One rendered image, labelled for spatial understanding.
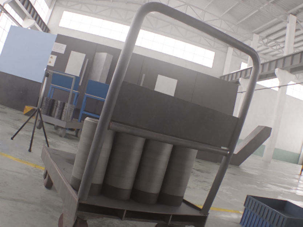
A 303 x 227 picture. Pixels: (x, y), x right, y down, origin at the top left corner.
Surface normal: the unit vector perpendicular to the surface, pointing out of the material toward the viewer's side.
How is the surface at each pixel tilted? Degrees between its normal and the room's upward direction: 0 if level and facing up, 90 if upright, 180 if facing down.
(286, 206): 90
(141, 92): 98
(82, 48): 87
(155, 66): 87
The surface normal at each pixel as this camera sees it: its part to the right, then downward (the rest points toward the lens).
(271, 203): 0.11, -0.04
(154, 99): 0.37, 0.18
